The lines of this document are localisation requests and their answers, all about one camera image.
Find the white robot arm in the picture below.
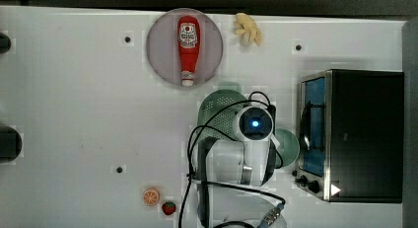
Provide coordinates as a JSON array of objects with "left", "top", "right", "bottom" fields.
[{"left": 195, "top": 105, "right": 280, "bottom": 228}]

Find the grey round plate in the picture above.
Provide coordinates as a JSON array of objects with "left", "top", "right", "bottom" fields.
[{"left": 146, "top": 8, "right": 224, "bottom": 87}]

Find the red ketchup bottle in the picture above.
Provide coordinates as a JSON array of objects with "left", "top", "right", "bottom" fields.
[{"left": 177, "top": 16, "right": 201, "bottom": 87}]

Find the yellow peeled banana toy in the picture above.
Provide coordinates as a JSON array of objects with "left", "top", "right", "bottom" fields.
[{"left": 234, "top": 13, "right": 262, "bottom": 46}]

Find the orange slice toy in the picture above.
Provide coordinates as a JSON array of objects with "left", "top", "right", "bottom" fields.
[{"left": 143, "top": 188, "right": 160, "bottom": 206}]

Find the red strawberry toy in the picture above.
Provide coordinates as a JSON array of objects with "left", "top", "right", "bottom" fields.
[{"left": 162, "top": 201, "right": 176, "bottom": 216}]

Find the black toaster oven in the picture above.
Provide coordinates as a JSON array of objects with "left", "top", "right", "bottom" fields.
[{"left": 293, "top": 69, "right": 404, "bottom": 203}]

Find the black cylinder post lower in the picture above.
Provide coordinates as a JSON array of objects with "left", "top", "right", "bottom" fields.
[{"left": 0, "top": 125, "right": 23, "bottom": 164}]

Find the black cylinder post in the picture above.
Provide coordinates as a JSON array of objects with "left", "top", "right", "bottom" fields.
[
  {"left": 0, "top": 125, "right": 23, "bottom": 164},
  {"left": 0, "top": 33, "right": 12, "bottom": 54}
]

